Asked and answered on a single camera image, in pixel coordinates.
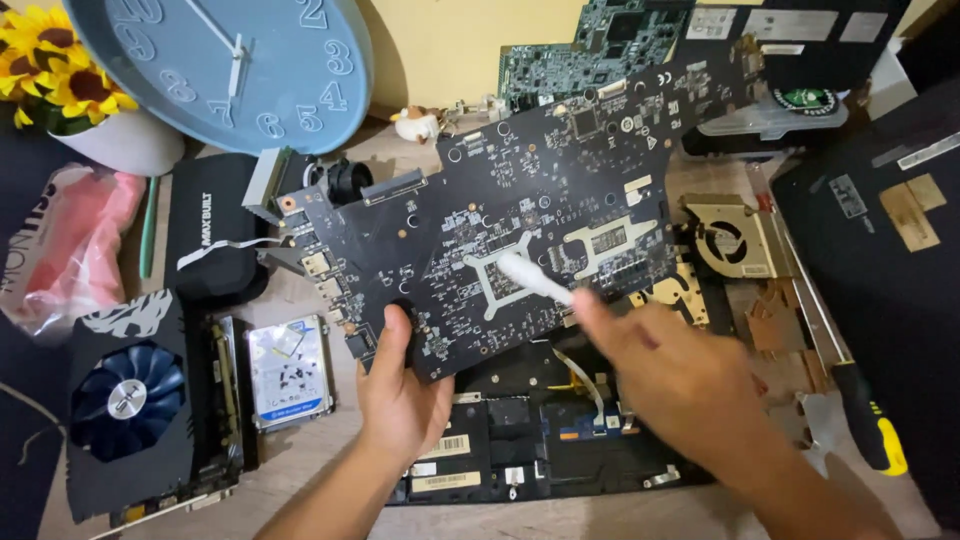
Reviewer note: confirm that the person's right fingers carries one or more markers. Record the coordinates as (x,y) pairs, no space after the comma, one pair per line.
(604,322)

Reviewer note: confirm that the black laptop base chassis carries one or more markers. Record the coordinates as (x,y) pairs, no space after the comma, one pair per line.
(547,442)

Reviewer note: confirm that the black laptop bottom cover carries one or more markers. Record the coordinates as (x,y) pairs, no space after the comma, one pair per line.
(885,262)

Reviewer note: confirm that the person's left hand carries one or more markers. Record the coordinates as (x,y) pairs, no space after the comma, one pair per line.
(401,409)

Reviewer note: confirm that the blue round wall clock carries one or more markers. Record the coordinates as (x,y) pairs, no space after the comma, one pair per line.
(225,67)

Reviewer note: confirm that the black laptop motherboard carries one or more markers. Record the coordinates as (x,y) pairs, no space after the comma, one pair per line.
(525,202)

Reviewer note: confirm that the silver finned heat sink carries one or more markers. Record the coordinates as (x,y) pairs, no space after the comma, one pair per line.
(264,184)

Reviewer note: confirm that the gold laptop cooling fan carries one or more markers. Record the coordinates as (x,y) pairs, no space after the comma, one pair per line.
(724,236)

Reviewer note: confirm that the clear box with green sticker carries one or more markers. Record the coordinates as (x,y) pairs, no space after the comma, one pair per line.
(787,112)

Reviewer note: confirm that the graphics card with blue fan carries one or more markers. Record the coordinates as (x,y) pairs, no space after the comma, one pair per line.
(135,397)

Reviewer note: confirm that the white flower pot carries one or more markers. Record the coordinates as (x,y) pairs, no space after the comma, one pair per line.
(124,142)

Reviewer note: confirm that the person's right hand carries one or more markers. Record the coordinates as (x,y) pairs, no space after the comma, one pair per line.
(675,382)

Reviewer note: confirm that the green plastic pry tool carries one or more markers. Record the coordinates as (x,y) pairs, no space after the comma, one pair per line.
(148,225)

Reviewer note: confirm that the green circuit board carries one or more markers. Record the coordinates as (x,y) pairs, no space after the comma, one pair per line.
(577,52)

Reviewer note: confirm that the white cleaning brush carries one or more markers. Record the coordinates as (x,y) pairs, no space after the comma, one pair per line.
(532,277)

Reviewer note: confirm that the small white toy figure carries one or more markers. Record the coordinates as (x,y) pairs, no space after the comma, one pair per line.
(415,124)

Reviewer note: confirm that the pink plastic bag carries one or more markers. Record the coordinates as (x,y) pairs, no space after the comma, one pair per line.
(67,247)

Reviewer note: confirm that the yellow artificial sunflowers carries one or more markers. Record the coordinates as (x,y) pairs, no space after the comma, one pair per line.
(60,67)

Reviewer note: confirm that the black laptop panel with stickers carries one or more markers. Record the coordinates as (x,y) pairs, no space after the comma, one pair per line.
(810,45)

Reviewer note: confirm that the black camera lens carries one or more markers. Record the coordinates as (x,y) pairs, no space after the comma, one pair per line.
(345,181)

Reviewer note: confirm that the black zip pouch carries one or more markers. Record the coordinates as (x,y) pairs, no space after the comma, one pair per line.
(214,232)

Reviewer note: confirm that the copper heat pipe assembly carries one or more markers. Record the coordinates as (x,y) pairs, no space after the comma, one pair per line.
(780,330)

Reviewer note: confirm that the silver hard drive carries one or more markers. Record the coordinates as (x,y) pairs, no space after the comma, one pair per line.
(289,371)

